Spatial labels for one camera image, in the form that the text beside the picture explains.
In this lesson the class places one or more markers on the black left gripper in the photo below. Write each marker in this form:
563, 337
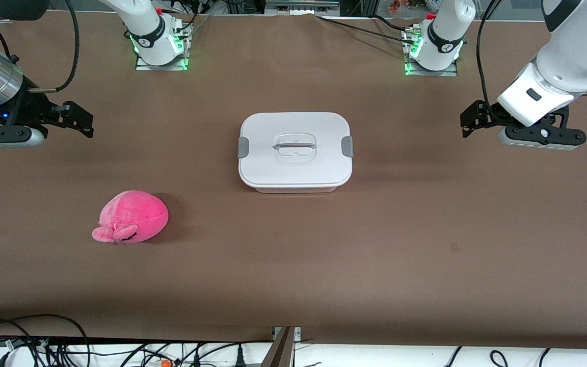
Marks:
488, 113

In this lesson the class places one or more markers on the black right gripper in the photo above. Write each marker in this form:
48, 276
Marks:
28, 111

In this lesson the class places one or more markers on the pink plush toy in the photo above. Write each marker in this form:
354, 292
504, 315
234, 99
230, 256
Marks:
135, 214

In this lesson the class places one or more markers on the white box lid grey latches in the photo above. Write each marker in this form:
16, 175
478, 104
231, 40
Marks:
293, 127

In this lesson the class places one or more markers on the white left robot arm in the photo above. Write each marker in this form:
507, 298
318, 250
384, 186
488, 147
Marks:
579, 46

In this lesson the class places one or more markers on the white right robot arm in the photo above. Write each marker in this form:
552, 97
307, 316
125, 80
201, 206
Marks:
148, 23

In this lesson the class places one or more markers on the brown table cover sheet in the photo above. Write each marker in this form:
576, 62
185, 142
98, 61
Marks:
375, 255

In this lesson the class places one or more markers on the black power plug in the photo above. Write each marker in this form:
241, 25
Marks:
240, 359

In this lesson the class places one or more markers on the aluminium profile beam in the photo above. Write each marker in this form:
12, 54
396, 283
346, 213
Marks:
281, 351

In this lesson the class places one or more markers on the grey metal frame bracket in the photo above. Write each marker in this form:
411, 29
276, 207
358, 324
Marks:
298, 6

